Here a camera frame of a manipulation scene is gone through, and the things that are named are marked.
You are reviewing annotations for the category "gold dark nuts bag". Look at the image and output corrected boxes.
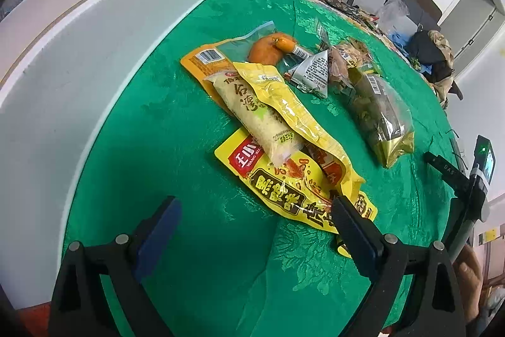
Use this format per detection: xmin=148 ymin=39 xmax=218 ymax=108
xmin=348 ymin=69 xmax=414 ymax=168

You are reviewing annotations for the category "long yellow snack bag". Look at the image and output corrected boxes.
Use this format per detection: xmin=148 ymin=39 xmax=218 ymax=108
xmin=234 ymin=63 xmax=365 ymax=201

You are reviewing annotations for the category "yellow black-pepper snack bag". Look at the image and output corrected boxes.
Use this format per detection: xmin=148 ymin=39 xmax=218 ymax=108
xmin=215 ymin=127 xmax=377 ymax=234

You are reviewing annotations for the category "clear brown snack bag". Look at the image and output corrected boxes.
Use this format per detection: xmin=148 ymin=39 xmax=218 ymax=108
xmin=315 ymin=20 xmax=382 ymax=91

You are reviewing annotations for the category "white rice cracker pack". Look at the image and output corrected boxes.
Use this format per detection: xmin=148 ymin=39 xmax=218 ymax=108
xmin=206 ymin=71 xmax=303 ymax=167

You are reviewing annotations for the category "silver triangular snack packet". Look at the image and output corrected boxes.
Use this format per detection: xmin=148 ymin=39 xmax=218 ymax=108
xmin=284 ymin=51 xmax=329 ymax=99

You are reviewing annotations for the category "orange sausage stick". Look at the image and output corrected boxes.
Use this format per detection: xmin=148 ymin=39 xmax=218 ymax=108
xmin=275 ymin=37 xmax=313 ymax=60

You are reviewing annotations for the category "orange clear bread bag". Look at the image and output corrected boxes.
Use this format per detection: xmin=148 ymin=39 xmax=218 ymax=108
xmin=181 ymin=21 xmax=301 ymax=114

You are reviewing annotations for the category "person's right hand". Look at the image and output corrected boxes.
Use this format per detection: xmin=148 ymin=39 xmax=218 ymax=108
xmin=453 ymin=244 xmax=483 ymax=323

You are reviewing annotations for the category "black clothing pile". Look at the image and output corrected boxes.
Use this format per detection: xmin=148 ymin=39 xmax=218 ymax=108
xmin=406 ymin=30 xmax=463 ymax=105

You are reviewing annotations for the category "green embroidered cloth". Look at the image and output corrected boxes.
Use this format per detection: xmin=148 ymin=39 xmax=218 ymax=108
xmin=65 ymin=0 xmax=453 ymax=336

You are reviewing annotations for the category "clear plastic bag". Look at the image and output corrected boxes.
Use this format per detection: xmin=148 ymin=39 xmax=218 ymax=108
xmin=377 ymin=0 xmax=409 ymax=34

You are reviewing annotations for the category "white cardboard storage box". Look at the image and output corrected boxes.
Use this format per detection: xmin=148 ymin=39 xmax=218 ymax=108
xmin=1 ymin=0 xmax=204 ymax=309

